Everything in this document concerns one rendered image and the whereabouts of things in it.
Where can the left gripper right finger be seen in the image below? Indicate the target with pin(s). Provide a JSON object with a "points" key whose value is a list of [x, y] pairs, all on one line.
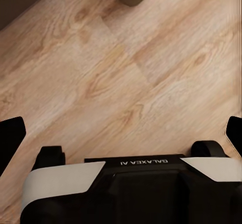
{"points": [[234, 132]]}

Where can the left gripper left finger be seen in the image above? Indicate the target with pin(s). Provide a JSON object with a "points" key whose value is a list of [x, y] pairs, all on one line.
{"points": [[12, 133]]}

